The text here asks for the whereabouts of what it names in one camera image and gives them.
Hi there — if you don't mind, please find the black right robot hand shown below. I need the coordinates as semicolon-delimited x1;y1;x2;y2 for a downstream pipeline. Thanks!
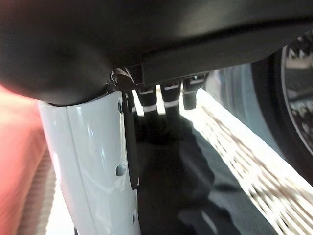
0;0;313;235

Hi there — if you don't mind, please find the grey front-load washing machine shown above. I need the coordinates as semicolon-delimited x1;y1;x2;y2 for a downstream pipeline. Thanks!
205;31;313;177

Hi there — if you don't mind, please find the cream wicker tray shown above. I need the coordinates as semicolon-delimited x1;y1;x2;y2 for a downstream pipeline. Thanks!
23;88;313;235

